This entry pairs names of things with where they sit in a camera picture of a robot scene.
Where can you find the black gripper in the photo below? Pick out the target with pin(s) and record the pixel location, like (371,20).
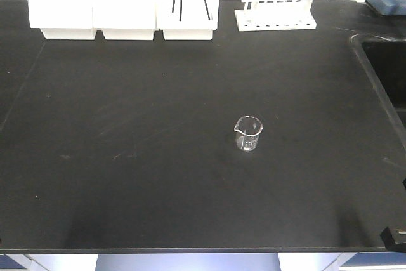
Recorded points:
(394,239)

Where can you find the small clear glass beaker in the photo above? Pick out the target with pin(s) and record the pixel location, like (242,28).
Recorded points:
(247,132)

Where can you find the right white storage box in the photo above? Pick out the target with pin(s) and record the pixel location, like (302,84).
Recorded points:
(191,28)

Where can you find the white storage box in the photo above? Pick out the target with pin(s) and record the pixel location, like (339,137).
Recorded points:
(191,28)
(62,19)
(125,19)

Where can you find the middle white storage box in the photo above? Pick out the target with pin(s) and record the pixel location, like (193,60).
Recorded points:
(125,19)

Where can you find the left white storage box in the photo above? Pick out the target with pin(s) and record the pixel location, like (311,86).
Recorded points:
(62,19)

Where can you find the black lab sink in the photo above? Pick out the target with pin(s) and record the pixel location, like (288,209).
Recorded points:
(383,60)

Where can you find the white test tube rack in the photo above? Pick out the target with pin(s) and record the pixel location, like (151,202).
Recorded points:
(267,15)

